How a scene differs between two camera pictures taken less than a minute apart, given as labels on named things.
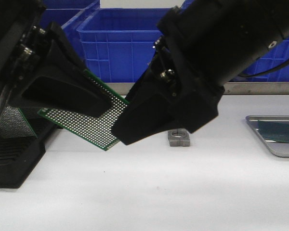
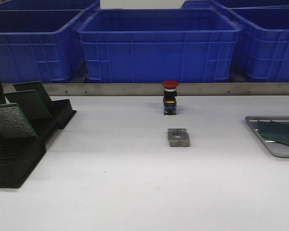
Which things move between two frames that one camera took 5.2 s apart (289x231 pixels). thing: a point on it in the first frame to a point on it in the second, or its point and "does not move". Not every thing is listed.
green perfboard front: [98, 131] to [281, 133]
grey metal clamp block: [178, 137] does not move
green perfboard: [276, 132] does not move
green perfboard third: [13, 124] does not move
